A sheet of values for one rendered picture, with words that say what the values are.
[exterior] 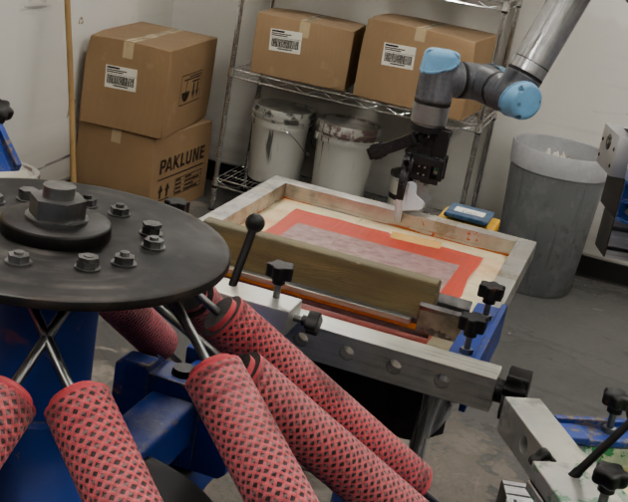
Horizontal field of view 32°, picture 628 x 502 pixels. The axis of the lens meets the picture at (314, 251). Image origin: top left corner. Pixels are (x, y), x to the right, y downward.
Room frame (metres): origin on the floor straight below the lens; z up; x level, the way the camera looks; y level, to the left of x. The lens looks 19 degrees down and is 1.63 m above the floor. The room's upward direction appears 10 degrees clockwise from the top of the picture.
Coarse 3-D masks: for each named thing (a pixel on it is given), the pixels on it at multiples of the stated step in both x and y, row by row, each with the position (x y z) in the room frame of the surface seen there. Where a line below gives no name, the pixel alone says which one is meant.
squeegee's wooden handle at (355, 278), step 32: (224, 224) 1.73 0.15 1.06; (256, 256) 1.70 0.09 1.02; (288, 256) 1.69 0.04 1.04; (320, 256) 1.67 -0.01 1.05; (352, 256) 1.68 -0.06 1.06; (320, 288) 1.67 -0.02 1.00; (352, 288) 1.66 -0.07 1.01; (384, 288) 1.64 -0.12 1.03; (416, 288) 1.63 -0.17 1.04; (416, 320) 1.63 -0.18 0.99
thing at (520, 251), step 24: (264, 192) 2.19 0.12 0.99; (288, 192) 2.30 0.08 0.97; (312, 192) 2.28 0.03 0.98; (336, 192) 2.29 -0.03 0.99; (216, 216) 1.98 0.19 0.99; (240, 216) 2.05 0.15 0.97; (360, 216) 2.25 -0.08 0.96; (384, 216) 2.24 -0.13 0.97; (408, 216) 2.22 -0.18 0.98; (432, 216) 2.24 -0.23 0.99; (456, 240) 2.19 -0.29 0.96; (480, 240) 2.18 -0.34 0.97; (504, 240) 2.17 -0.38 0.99; (528, 240) 2.19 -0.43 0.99; (504, 264) 2.00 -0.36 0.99; (528, 264) 2.11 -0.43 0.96; (312, 360) 1.49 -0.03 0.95
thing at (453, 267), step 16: (384, 240) 2.12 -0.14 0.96; (400, 240) 2.14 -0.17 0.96; (368, 256) 2.01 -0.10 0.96; (384, 256) 2.02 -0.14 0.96; (400, 256) 2.04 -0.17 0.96; (416, 256) 2.06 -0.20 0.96; (432, 256) 2.08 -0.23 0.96; (448, 256) 2.09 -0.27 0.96; (464, 256) 2.11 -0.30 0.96; (416, 272) 1.96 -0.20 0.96; (432, 272) 1.98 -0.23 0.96; (448, 272) 1.99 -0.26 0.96; (464, 272) 2.01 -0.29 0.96; (448, 288) 1.91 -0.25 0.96; (464, 288) 1.92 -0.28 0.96; (352, 320) 1.67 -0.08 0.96; (400, 336) 1.64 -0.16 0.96; (416, 336) 1.65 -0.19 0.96; (432, 336) 1.66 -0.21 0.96
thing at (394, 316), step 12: (240, 276) 1.69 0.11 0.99; (252, 276) 1.69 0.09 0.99; (264, 276) 1.69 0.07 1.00; (288, 288) 1.67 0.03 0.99; (300, 288) 1.67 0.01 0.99; (324, 300) 1.65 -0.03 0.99; (336, 300) 1.65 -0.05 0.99; (348, 300) 1.65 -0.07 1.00; (372, 312) 1.63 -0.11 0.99; (384, 312) 1.63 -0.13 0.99; (396, 312) 1.64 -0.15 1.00; (408, 324) 1.62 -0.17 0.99
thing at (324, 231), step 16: (288, 224) 2.12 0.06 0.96; (304, 224) 2.13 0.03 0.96; (320, 224) 2.15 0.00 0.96; (336, 224) 2.17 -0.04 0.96; (352, 224) 2.19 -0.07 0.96; (304, 240) 2.03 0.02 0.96; (320, 240) 2.05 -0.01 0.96; (336, 240) 2.07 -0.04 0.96; (352, 240) 2.09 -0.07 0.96; (368, 240) 2.11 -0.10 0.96; (304, 304) 1.70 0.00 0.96
